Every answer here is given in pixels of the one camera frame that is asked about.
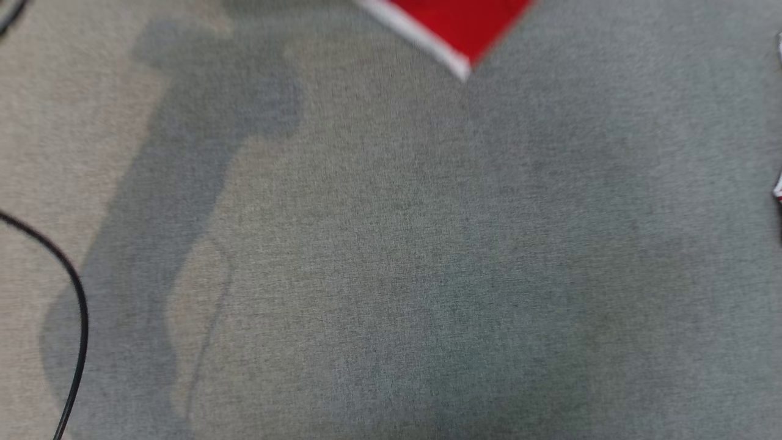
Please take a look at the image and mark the red shorts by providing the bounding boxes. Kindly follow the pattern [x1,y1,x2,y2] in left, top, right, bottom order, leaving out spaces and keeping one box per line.
[354,0,538,83]

